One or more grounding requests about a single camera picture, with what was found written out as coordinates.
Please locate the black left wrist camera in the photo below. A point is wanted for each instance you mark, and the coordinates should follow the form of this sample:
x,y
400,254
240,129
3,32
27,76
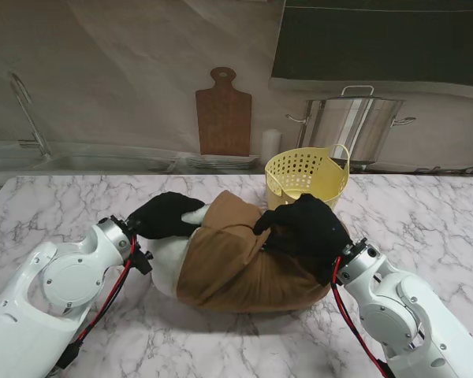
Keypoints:
x,y
144,262

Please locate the chrome kitchen faucet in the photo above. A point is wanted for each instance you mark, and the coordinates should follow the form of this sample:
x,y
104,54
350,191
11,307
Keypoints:
x,y
43,147

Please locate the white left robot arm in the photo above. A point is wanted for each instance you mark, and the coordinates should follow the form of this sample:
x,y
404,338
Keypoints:
x,y
51,299

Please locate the steel kitchen sink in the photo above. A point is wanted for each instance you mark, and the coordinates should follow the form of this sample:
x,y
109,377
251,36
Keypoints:
x,y
83,162

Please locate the large steel stock pot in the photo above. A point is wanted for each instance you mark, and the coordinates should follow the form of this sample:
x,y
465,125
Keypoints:
x,y
339,126

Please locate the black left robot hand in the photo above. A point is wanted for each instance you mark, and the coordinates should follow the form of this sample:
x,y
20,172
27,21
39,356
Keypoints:
x,y
161,218

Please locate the dark range hood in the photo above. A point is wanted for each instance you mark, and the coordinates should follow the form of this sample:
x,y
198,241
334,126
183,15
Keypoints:
x,y
378,39

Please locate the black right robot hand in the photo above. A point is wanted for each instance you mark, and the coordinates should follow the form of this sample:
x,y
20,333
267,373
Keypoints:
x,y
307,232

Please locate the brown pillowcase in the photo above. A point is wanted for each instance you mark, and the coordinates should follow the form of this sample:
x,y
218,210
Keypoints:
x,y
240,267

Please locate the yellow perforated laundry basket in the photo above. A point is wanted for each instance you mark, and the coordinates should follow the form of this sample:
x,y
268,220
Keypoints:
x,y
331,181

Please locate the black stove grate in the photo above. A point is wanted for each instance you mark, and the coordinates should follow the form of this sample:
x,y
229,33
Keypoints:
x,y
449,170

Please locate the white pillow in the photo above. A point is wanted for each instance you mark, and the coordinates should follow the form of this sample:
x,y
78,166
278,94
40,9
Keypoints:
x,y
167,264

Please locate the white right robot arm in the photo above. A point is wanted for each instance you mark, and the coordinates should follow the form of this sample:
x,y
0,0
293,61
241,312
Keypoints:
x,y
402,315

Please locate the white pillar candle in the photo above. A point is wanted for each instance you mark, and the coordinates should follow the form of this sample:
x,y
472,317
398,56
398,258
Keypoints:
x,y
271,143

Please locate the brown wooden cutting board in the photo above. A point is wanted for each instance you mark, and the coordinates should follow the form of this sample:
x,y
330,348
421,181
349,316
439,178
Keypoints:
x,y
222,118

